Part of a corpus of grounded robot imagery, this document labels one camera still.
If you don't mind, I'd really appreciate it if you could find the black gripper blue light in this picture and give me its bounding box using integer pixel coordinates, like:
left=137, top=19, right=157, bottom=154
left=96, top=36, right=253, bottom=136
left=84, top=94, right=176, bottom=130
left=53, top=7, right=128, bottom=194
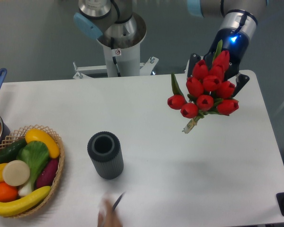
left=186, top=28, right=249, bottom=97

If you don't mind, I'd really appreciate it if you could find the red tulip bouquet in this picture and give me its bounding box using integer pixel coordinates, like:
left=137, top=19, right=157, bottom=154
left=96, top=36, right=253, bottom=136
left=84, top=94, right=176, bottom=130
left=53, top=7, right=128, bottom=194
left=167, top=40, right=239, bottom=134

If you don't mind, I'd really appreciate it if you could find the thin dark pen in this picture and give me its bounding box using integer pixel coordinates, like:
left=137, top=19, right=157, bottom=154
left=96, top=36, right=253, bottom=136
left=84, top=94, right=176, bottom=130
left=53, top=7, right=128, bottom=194
left=112, top=192, right=125, bottom=212

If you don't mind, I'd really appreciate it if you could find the blurred human hand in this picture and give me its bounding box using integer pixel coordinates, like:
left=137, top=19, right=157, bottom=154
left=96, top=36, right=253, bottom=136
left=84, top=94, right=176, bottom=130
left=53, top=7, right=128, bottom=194
left=97, top=196, right=123, bottom=227

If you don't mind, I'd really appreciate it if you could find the dark grey ribbed vase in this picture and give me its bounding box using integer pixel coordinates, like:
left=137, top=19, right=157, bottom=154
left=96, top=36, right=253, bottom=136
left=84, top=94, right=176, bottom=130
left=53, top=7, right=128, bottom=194
left=87, top=131, right=124, bottom=180

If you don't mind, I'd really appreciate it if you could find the green bok choy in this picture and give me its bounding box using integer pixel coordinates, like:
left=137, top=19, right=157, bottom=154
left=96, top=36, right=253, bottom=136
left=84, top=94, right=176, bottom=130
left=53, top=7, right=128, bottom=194
left=16, top=141, right=49, bottom=198

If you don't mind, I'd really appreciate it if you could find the purple eggplant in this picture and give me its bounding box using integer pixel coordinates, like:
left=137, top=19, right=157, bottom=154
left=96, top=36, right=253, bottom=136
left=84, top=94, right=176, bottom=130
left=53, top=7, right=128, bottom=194
left=35, top=158, right=59, bottom=189

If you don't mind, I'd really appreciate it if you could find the woven wicker basket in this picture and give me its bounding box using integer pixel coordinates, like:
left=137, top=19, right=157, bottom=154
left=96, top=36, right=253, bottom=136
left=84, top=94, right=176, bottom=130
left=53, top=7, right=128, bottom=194
left=0, top=125, right=65, bottom=218

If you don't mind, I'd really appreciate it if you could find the green cucumber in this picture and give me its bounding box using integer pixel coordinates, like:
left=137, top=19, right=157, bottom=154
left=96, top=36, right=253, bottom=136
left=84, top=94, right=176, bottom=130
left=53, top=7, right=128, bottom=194
left=0, top=138, right=27, bottom=164

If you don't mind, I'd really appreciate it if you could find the beige round disc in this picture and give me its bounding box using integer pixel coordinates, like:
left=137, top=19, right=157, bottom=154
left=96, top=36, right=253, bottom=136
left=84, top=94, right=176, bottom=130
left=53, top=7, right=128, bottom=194
left=2, top=160, right=30, bottom=186

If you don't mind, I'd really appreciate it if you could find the orange fruit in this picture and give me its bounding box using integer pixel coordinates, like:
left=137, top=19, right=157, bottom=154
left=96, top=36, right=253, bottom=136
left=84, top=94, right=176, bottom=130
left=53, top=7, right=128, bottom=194
left=0, top=182, right=18, bottom=202

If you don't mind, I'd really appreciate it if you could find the yellow banana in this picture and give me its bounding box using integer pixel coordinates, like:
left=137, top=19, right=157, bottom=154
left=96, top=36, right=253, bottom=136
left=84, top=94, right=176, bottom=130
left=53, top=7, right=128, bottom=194
left=0, top=186, right=51, bottom=217

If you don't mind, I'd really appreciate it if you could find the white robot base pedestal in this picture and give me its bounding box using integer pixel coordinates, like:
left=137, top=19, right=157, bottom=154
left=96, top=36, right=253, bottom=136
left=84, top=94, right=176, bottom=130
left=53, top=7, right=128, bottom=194
left=73, top=42, right=159, bottom=79

